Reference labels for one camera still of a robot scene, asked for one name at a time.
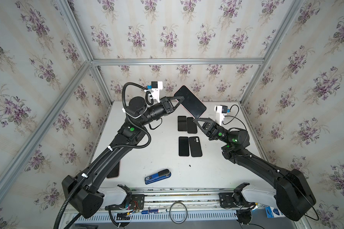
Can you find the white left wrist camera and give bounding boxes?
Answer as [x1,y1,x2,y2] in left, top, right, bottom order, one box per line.
[144,81,163,106]

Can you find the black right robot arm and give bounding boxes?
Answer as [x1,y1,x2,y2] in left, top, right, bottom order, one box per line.
[193,118,316,221]

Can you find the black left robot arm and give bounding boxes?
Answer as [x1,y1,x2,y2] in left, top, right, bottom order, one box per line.
[54,82,185,229]

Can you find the blue white box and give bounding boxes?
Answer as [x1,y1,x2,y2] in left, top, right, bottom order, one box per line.
[265,206,285,219]

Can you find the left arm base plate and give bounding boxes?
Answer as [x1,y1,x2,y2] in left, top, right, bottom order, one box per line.
[113,194,145,210]

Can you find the blue black stapler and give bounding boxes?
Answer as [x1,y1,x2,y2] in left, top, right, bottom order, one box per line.
[144,169,171,185]

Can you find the black cable ring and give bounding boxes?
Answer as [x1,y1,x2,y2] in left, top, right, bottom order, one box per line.
[169,202,188,224]

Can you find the blue marker pen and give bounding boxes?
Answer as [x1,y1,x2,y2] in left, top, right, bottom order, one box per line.
[141,209,168,215]

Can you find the aluminium mounting rail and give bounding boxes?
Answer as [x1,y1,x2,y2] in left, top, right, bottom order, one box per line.
[61,187,297,214]

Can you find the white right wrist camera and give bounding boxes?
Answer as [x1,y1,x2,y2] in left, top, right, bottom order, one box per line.
[215,105,230,125]

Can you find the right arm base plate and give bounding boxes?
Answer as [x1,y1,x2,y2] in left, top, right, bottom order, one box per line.
[219,192,241,209]

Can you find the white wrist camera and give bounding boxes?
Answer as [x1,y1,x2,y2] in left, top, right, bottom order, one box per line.
[144,81,163,106]
[215,105,230,125]

